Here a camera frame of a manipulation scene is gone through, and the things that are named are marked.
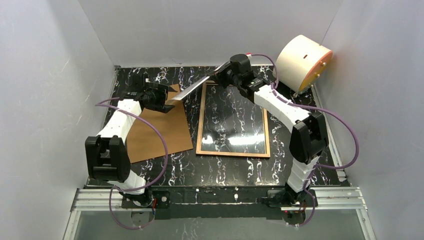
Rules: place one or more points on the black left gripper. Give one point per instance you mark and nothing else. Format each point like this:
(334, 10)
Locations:
(162, 100)

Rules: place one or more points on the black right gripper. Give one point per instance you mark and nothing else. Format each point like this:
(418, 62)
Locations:
(219, 75)

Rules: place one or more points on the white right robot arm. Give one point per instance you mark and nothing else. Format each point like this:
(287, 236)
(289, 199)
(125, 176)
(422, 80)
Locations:
(308, 131)

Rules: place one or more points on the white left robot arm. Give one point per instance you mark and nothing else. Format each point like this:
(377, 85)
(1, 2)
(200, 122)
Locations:
(106, 153)

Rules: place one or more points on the landscape photo print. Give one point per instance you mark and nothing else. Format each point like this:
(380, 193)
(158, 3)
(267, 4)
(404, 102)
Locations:
(186, 92)

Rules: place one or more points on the wooden picture frame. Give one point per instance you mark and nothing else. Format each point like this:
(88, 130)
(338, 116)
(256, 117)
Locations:
(232, 154)

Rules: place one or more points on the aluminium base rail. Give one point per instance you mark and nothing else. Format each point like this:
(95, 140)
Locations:
(219, 213)

